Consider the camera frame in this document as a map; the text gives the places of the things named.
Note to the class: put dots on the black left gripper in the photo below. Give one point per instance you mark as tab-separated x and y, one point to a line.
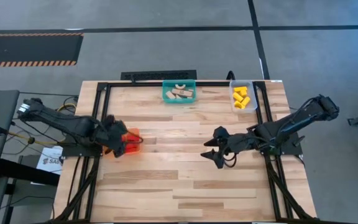
115	133

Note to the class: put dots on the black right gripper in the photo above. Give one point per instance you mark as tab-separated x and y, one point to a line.
235	143

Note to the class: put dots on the yellow arch block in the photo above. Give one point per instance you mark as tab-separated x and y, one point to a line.
239	105

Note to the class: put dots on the yellow long block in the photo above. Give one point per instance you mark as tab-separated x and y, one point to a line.
238	89

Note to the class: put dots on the long natural wooden plank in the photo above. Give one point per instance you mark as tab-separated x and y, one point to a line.
182	92

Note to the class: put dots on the natural wooden arch block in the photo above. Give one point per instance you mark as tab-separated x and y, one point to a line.
181	89

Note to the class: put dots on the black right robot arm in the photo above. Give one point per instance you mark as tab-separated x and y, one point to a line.
291	124

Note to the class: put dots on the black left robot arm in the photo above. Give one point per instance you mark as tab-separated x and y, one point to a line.
67	121

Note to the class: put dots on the orange plastic bin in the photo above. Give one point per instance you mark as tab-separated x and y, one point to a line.
137	149

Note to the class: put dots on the clear plastic bin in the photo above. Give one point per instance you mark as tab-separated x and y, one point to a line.
253	105

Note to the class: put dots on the teal plastic bin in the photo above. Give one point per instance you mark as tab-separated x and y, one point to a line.
166	101

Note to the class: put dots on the natural wooden triangle block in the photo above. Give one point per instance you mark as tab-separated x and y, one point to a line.
179	97

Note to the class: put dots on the white printed paper sheet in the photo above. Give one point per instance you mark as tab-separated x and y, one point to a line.
50	161

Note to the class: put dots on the black power strip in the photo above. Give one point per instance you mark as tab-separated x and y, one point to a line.
158	75

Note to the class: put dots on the white label strip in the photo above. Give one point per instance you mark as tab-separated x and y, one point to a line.
276	81

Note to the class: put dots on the black support beam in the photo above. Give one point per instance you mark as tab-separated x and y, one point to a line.
26	174

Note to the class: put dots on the black hazard-striped floor mat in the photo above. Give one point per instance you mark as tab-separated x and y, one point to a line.
30	49

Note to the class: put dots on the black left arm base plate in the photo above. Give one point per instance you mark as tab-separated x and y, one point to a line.
79	152

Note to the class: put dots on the black aluminium extrusion frame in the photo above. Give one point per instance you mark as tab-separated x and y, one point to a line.
213	83

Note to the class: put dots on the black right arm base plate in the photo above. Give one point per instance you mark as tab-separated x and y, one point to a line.
292	147

